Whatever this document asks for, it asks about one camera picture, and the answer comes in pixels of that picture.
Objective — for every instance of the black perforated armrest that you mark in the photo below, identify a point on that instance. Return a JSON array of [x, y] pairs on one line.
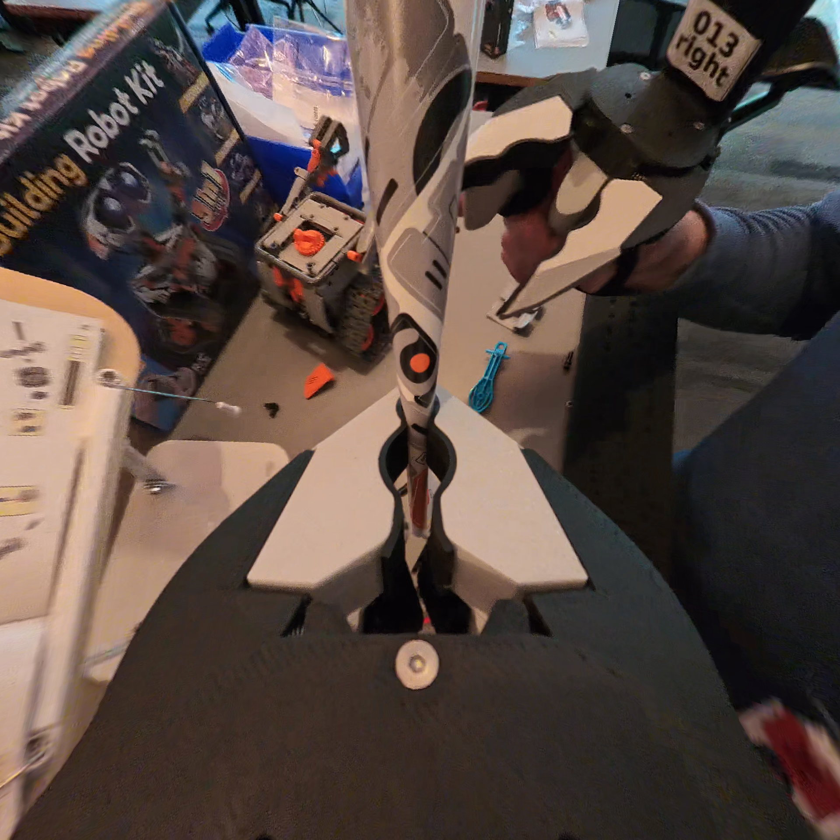
[[623, 394]]

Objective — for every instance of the blue robot kit box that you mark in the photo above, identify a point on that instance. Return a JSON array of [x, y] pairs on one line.
[[118, 197]]

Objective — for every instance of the orange plastic panel piece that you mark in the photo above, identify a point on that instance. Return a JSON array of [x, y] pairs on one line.
[[319, 382]]

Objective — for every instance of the robot sticker sheet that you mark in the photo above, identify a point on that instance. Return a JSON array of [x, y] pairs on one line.
[[407, 131]]

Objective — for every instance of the red and white badge card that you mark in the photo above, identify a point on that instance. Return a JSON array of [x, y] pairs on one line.
[[794, 754]]

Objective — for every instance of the person's right hand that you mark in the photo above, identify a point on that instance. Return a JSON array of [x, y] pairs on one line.
[[669, 256]]

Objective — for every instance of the instruction booklet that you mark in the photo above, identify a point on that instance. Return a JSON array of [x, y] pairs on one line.
[[39, 394]]

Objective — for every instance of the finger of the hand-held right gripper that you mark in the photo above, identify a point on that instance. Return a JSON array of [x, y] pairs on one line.
[[525, 128], [604, 229]]

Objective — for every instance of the blue storage bin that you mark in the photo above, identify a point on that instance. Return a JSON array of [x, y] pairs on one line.
[[275, 164]]

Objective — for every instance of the white stand base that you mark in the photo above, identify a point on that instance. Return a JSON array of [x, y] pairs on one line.
[[216, 472]]

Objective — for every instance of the clear bag of parts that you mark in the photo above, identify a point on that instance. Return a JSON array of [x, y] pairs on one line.
[[558, 23]]

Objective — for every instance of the grey orange tracked toy robot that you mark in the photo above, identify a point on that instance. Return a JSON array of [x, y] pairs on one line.
[[315, 262]]

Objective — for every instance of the booklet holder clip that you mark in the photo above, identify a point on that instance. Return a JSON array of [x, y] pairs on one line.
[[108, 379]]

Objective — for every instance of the grey plastic panel assembly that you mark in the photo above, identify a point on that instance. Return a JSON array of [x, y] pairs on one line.
[[522, 320]]

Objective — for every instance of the clear plastic bag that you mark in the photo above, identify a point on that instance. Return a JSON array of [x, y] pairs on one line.
[[289, 59]]

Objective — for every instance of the blue plastic brick tool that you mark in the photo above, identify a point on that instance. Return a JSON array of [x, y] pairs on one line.
[[489, 380]]

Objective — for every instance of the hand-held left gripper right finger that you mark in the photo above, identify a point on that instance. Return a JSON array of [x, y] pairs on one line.
[[512, 525]]

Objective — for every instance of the person's right forearm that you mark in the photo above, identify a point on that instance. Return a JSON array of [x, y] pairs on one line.
[[768, 269]]

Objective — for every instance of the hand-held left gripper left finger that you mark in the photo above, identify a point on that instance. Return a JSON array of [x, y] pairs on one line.
[[321, 525]]

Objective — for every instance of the black car model box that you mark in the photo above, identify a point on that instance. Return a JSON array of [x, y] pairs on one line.
[[497, 27]]

